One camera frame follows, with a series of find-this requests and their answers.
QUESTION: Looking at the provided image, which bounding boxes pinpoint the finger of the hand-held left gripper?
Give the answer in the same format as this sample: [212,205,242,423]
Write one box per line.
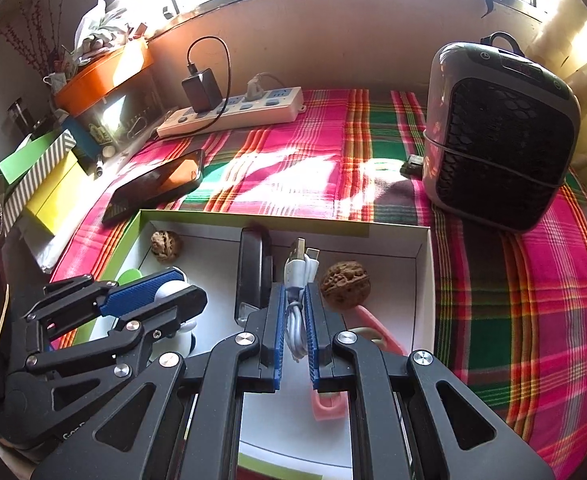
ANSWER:
[24,285,208,383]
[21,267,188,348]

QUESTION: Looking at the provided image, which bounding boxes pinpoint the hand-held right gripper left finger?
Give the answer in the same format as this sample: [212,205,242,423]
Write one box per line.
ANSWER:
[31,282,287,480]

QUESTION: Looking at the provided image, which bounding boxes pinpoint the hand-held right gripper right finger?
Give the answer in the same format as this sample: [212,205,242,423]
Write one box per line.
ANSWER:
[303,285,557,480]

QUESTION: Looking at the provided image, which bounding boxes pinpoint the green and white spool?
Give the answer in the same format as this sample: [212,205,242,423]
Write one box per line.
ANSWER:
[116,267,147,288]

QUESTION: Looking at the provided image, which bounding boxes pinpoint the white USB cable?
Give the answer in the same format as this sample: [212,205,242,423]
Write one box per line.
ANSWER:
[284,237,321,361]

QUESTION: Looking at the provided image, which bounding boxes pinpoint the green and white cardboard box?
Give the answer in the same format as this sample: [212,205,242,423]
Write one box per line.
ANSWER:
[48,209,437,480]

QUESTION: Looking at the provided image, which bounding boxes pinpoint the white panda toy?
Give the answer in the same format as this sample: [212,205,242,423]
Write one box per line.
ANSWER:
[151,280,199,361]

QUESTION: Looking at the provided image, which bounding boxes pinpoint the small brown walnut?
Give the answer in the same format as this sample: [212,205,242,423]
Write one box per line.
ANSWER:
[150,230,183,263]

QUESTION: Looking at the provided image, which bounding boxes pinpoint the pink clip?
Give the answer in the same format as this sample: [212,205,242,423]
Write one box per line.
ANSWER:
[346,305,409,358]

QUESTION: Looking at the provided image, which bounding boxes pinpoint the large brown walnut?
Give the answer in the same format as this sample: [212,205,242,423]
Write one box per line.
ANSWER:
[320,260,373,313]

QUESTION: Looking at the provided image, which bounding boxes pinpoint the black flashlight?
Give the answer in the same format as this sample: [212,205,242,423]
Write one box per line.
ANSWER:
[234,227,277,326]

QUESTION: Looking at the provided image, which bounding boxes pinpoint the black smartphone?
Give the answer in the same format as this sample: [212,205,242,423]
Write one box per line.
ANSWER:
[101,149,205,226]

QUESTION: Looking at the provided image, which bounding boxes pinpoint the striped cardboard box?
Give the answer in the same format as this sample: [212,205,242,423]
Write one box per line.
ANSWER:
[2,130,77,233]

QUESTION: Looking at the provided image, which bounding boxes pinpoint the teal small box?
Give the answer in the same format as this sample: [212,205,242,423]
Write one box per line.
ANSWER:
[64,119,102,161]

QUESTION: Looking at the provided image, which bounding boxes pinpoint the clear plastic box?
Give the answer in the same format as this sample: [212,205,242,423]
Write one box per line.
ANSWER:
[81,80,160,148]

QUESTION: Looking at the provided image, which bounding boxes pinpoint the white power strip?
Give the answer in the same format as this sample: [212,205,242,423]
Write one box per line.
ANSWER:
[156,86,307,139]

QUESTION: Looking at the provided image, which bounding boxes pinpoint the black charger adapter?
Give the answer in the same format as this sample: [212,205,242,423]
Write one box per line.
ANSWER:
[181,69,223,113]

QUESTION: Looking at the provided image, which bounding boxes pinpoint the orange tray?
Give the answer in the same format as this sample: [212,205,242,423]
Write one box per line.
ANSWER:
[54,40,155,117]

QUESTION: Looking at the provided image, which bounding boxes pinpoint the glass jar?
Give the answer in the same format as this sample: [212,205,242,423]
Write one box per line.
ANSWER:
[6,97,32,133]

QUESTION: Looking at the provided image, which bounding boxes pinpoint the white plug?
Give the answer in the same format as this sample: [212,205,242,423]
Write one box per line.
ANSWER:
[245,72,287,103]

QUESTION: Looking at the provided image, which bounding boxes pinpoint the paper clutter pile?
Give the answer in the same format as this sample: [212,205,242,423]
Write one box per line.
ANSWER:
[48,0,147,86]

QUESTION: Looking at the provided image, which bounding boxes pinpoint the grey space heater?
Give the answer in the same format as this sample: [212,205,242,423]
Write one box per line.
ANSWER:
[422,32,581,233]

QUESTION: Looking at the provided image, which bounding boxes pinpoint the red flower branches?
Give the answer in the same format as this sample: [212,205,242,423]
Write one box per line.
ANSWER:
[1,0,74,76]

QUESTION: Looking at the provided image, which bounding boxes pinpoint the black charger cable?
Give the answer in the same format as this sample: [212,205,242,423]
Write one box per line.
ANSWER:
[188,36,232,133]

